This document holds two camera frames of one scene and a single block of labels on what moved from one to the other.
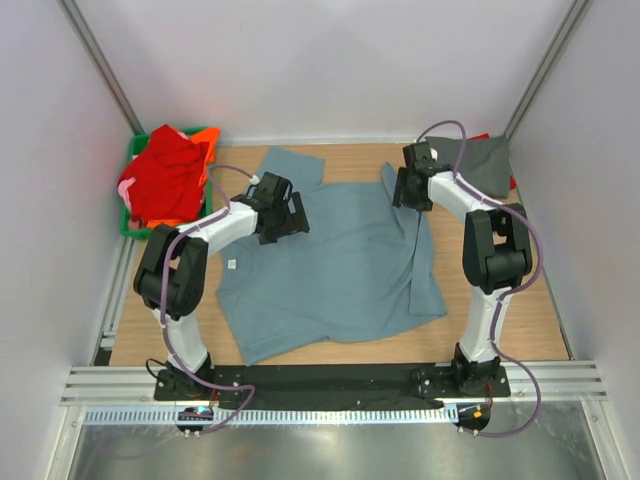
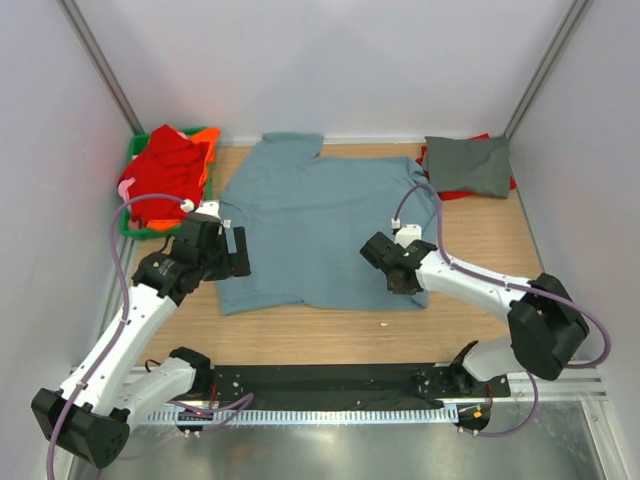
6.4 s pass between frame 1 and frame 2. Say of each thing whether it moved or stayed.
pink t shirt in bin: stayed
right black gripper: moved
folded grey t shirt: stayed
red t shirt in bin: stayed
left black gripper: moved
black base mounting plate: stayed
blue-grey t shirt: moved
